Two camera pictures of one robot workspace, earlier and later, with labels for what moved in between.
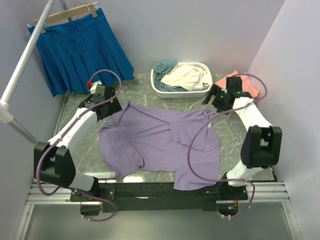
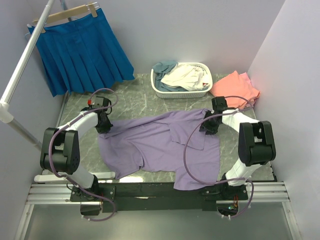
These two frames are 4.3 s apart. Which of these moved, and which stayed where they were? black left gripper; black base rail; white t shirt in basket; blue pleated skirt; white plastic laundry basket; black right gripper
Moved: black left gripper; black right gripper
Stayed: black base rail; white plastic laundry basket; blue pleated skirt; white t shirt in basket
